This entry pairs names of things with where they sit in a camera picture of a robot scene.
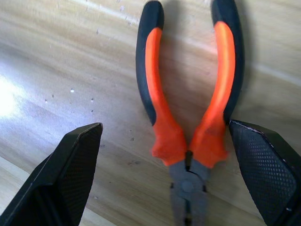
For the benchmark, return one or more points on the orange and black pliers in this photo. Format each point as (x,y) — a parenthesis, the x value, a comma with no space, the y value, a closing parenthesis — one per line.
(162,131)

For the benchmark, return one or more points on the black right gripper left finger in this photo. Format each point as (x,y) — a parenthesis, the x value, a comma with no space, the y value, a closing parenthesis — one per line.
(58,179)

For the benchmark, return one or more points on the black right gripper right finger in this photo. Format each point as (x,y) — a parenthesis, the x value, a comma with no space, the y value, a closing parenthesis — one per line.
(265,169)

